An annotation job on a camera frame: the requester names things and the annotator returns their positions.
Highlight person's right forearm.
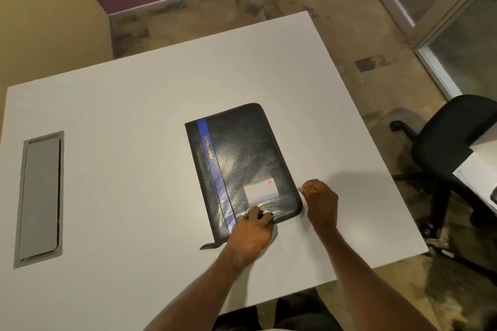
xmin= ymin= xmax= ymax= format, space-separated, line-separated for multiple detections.
xmin=313 ymin=224 xmax=438 ymax=331

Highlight grey table cable hatch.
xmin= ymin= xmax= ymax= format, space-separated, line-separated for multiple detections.
xmin=14 ymin=131 xmax=65 ymax=269

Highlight person's right hand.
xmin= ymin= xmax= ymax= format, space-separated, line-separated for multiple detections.
xmin=298 ymin=179 xmax=339 ymax=235

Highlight white side table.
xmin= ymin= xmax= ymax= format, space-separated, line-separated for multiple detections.
xmin=452 ymin=135 xmax=497 ymax=215

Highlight person's left forearm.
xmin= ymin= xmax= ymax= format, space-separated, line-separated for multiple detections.
xmin=143 ymin=245 xmax=249 ymax=331

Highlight glass door with white frame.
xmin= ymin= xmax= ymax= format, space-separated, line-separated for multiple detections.
xmin=359 ymin=0 xmax=497 ymax=100

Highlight black office chair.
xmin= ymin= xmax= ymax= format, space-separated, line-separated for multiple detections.
xmin=390 ymin=94 xmax=497 ymax=277

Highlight person's dark trousers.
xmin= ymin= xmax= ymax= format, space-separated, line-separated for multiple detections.
xmin=211 ymin=288 xmax=344 ymax=331

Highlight black zippered portfolio folder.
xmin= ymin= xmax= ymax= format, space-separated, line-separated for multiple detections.
xmin=185 ymin=103 xmax=303 ymax=251

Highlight white card label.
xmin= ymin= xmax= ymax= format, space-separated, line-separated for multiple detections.
xmin=243 ymin=177 xmax=280 ymax=205

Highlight person's left hand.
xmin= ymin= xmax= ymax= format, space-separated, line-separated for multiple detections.
xmin=224 ymin=207 xmax=275 ymax=270

